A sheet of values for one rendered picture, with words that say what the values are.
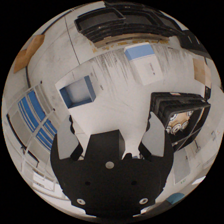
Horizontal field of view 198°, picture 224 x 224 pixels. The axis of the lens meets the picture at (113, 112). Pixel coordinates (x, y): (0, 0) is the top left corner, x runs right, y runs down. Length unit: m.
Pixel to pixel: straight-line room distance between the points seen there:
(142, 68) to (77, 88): 0.39
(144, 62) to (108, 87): 0.24
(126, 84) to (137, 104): 0.15
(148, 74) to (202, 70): 0.60
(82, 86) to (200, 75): 0.96
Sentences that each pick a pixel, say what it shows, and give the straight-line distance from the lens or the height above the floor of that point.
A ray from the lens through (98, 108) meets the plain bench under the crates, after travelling 0.51.
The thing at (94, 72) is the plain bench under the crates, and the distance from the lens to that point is 0.44.
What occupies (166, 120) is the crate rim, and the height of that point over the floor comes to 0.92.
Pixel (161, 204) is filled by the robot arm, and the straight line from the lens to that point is 0.24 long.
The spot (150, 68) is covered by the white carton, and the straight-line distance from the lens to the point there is 0.36.
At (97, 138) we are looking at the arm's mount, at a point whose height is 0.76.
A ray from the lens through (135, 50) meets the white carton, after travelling 0.35.
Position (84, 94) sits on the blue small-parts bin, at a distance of 0.49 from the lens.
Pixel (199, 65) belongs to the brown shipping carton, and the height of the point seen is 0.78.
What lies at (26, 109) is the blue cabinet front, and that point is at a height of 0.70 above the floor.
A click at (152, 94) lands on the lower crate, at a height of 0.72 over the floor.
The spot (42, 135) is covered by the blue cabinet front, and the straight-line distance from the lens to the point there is 1.75.
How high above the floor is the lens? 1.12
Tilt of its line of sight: 55 degrees down
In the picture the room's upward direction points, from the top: 175 degrees counter-clockwise
